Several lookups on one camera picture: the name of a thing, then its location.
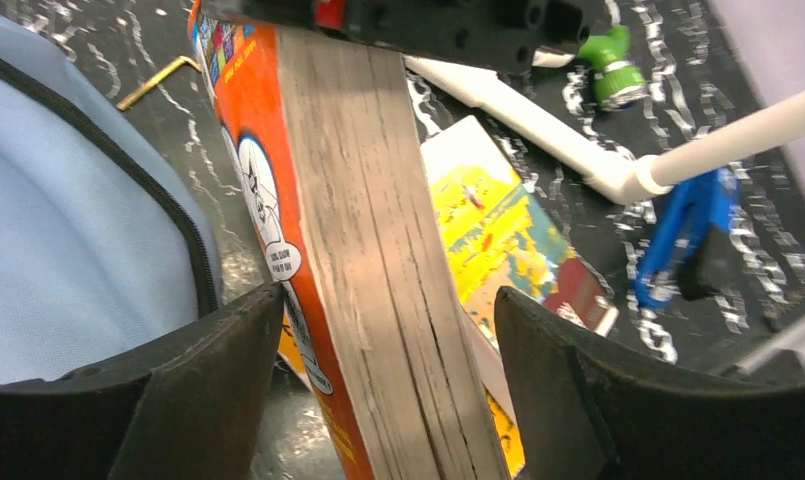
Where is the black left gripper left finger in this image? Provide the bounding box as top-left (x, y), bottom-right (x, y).
top-left (0, 283), bottom-right (284, 479)

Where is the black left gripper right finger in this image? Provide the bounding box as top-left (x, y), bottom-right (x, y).
top-left (494, 286), bottom-right (805, 479)

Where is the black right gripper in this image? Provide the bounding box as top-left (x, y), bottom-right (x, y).
top-left (200, 0), bottom-right (590, 73)

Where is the light blue student backpack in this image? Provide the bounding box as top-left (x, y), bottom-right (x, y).
top-left (0, 14), bottom-right (222, 385)

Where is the beige paperback book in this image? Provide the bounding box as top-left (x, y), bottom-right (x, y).
top-left (420, 115), bottom-right (621, 425)

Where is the orange storey treehouse book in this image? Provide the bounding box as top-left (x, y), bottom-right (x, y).
top-left (188, 1), bottom-right (509, 479)

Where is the colourful blue storey book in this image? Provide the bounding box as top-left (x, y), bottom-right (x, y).
top-left (278, 316), bottom-right (525, 479)

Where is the green marker pen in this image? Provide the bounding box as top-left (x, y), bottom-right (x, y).
top-left (576, 25), bottom-right (648, 112)

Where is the yellow hex key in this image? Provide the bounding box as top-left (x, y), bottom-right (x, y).
top-left (116, 56), bottom-right (202, 111)

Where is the white pvc pipe frame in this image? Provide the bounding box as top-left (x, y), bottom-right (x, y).
top-left (401, 56), bottom-right (805, 207)

